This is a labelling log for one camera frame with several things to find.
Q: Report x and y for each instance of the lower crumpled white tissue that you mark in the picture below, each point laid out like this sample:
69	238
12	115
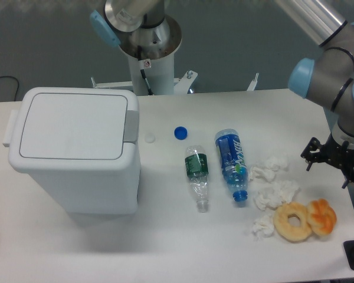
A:
263	227

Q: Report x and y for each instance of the blue bottle cap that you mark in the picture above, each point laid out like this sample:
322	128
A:
180	133

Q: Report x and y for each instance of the white plastic trash can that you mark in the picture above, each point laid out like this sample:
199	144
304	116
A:
70	142

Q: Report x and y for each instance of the orange glazed bread roll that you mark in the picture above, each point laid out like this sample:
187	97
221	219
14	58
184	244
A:
321	217

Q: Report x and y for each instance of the blue labelled plastic bottle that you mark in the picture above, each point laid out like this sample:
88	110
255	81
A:
232	161

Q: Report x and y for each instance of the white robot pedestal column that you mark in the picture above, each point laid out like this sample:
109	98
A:
150	54

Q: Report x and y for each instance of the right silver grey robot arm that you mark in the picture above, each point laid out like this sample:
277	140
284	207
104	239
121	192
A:
327	80

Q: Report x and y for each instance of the middle crumpled white tissue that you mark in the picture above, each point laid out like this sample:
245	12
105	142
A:
279	193

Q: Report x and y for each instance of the ring doughnut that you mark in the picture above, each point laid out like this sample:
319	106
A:
283	226

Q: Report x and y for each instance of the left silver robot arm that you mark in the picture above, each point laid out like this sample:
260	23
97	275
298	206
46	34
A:
122	17

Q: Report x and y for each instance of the white bottle cap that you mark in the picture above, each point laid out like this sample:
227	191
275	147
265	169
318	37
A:
149	138

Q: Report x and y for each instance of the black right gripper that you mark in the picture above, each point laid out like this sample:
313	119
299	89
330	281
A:
337	155

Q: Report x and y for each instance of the crumpled white tissue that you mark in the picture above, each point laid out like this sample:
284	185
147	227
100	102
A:
268	169
279	193
263	227

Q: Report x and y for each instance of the grey trash can push button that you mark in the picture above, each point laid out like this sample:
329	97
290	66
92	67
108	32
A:
131	127

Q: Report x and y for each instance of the upper crumpled white tissue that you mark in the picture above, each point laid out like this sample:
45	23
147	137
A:
268	169

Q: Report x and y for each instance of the clear bottle green label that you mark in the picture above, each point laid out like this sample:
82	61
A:
196	167

